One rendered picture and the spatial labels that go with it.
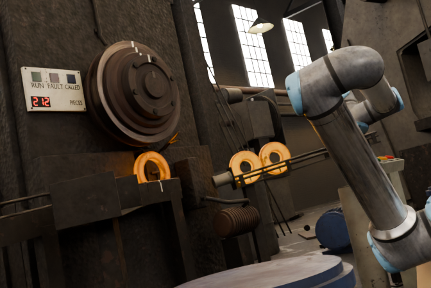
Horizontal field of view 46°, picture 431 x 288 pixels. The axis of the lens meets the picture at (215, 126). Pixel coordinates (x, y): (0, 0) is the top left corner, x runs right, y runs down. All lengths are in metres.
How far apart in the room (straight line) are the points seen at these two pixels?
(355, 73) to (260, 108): 9.02
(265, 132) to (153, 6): 7.73
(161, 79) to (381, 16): 2.71
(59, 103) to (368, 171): 1.25
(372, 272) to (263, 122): 8.16
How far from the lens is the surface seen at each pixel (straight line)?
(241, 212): 2.30
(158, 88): 2.19
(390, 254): 1.66
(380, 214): 1.58
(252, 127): 10.03
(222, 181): 2.36
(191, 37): 6.81
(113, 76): 2.14
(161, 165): 2.24
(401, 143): 4.46
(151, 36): 2.65
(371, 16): 4.62
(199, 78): 6.63
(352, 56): 1.36
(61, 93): 2.16
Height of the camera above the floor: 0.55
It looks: 9 degrees up
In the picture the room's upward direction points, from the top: 12 degrees counter-clockwise
